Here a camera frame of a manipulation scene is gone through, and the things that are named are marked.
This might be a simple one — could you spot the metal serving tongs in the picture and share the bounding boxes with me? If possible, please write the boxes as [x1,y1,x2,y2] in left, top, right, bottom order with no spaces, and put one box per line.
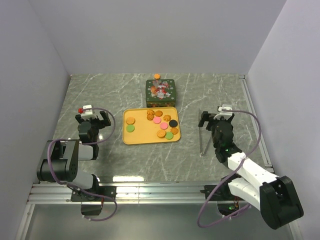
[197,107,213,157]

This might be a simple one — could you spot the gold tin lid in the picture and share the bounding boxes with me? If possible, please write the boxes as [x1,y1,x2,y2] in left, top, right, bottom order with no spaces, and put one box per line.
[145,79,177,102]

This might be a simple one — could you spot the orange cookie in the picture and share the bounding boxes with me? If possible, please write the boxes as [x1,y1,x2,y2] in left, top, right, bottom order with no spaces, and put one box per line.
[153,73,161,80]

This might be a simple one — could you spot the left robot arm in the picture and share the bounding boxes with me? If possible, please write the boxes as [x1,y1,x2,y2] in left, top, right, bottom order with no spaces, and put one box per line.
[36,107,116,203]

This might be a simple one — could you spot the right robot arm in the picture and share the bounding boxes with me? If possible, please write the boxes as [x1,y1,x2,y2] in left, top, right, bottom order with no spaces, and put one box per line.
[198,106,304,230]

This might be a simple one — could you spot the dotted sandwich cookie left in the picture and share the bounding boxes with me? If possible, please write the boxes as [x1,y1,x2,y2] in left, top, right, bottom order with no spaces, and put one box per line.
[125,116,136,125]

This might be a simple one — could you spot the dotted sandwich cookie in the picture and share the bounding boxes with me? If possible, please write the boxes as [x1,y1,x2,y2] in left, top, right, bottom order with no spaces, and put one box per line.
[125,116,136,125]
[156,129,167,138]

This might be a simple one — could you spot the green sandwich cookie left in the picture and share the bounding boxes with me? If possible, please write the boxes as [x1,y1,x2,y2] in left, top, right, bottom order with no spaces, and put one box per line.
[126,124,135,133]

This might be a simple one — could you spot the green sandwich cookie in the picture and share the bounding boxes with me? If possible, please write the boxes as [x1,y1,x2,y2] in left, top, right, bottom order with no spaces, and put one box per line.
[126,124,135,133]
[165,131,174,140]

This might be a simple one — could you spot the black sandwich cookie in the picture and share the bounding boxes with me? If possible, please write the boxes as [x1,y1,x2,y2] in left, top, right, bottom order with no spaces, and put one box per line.
[169,119,178,128]

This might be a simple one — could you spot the yellow plastic tray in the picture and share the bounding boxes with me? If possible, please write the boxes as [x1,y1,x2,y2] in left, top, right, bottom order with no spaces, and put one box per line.
[122,106,181,145]

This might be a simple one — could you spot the small swirl cookie right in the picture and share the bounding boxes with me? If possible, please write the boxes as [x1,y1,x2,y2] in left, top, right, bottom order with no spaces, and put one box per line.
[170,127,179,135]

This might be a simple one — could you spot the tan flower cookie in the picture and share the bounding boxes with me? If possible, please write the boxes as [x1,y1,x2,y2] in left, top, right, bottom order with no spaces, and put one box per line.
[163,114,172,122]

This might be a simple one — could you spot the green sandwich cookie right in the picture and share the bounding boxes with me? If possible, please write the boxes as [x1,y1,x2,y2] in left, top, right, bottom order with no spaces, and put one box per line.
[165,131,174,140]

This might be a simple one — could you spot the pink sandwich cookie lower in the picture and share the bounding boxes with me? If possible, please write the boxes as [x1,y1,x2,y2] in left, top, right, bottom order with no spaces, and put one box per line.
[160,122,169,130]

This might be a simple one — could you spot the pink sandwich cookie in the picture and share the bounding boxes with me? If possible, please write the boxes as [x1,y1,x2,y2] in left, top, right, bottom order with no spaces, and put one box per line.
[153,116,162,124]
[160,122,169,130]

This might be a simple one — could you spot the brown swirl cookie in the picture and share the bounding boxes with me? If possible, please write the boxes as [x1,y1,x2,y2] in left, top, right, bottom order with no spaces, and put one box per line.
[146,114,155,121]

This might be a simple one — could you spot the flower cookie top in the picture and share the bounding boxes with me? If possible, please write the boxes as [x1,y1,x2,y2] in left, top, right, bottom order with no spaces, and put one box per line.
[147,109,155,116]

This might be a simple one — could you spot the chocolate chip cookie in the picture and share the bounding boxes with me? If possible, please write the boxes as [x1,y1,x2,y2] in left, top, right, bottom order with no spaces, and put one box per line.
[155,110,163,117]

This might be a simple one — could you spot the dotted sandwich cookie right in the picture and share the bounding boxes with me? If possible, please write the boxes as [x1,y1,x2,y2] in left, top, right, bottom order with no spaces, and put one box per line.
[156,129,167,138]

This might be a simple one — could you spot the green cookie tin box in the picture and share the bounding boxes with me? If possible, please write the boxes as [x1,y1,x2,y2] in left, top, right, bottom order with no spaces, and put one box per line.
[146,97,176,108]

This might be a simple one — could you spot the pink sandwich cookie upper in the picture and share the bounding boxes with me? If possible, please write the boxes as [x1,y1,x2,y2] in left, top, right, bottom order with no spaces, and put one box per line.
[153,116,162,124]

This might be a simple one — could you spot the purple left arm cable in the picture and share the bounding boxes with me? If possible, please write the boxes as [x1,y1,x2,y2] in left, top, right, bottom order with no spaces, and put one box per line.
[46,106,118,222]

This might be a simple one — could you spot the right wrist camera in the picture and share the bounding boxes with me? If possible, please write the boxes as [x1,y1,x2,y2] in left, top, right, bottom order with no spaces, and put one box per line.
[213,104,233,120]

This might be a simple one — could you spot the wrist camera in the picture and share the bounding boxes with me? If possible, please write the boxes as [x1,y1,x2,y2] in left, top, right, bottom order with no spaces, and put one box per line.
[213,104,233,120]
[78,104,97,120]

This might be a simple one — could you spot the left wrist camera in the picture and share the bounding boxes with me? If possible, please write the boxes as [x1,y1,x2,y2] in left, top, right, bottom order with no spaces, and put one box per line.
[78,104,97,120]

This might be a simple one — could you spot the aluminium rail frame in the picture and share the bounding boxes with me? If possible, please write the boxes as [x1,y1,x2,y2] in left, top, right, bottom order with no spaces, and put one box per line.
[29,73,270,207]

